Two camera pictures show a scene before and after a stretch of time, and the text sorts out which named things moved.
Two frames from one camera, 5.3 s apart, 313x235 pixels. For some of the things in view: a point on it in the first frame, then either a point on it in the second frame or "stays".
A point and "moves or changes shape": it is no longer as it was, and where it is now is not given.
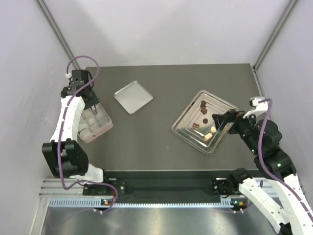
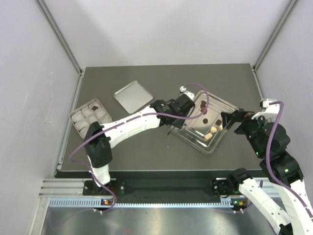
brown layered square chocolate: (195, 126) moves or changes shape
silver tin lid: (133, 97) stays
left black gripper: (94, 100) → (178, 124)
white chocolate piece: (213, 129) stays
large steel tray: (195, 124) stays
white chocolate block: (208, 136) stays
